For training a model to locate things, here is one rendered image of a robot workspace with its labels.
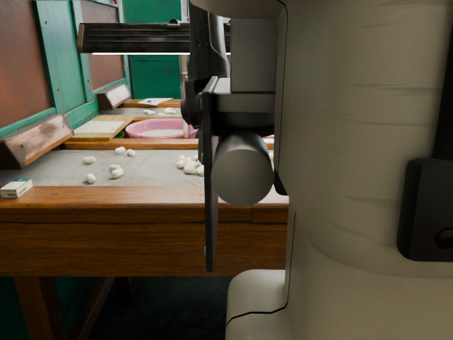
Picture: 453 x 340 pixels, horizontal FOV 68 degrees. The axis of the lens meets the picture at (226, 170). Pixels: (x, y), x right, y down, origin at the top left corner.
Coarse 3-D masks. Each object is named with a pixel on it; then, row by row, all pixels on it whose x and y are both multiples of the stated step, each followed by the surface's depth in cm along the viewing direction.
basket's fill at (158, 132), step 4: (144, 132) 132; (148, 132) 131; (152, 132) 129; (156, 132) 132; (160, 132) 129; (164, 132) 130; (168, 132) 133; (172, 132) 130; (176, 132) 130; (180, 132) 130
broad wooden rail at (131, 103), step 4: (128, 100) 179; (132, 100) 179; (136, 100) 179; (140, 100) 179; (168, 100) 179; (172, 100) 179; (176, 100) 179; (180, 100) 179; (124, 104) 171; (128, 104) 171; (132, 104) 171; (136, 104) 171; (140, 104) 171; (144, 104) 171; (160, 104) 171; (164, 104) 171; (168, 104) 171; (172, 104) 171; (176, 104) 171
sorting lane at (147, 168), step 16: (48, 160) 100; (64, 160) 100; (80, 160) 100; (96, 160) 100; (112, 160) 100; (128, 160) 100; (144, 160) 100; (160, 160) 100; (176, 160) 100; (192, 160) 100; (272, 160) 100; (32, 176) 88; (48, 176) 88; (64, 176) 88; (80, 176) 88; (96, 176) 88; (112, 176) 88; (128, 176) 88; (144, 176) 88; (160, 176) 88; (176, 176) 88; (192, 176) 88
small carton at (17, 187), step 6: (18, 180) 75; (24, 180) 75; (30, 180) 76; (6, 186) 72; (12, 186) 72; (18, 186) 72; (24, 186) 73; (30, 186) 76; (0, 192) 71; (6, 192) 71; (12, 192) 71; (18, 192) 71; (24, 192) 73
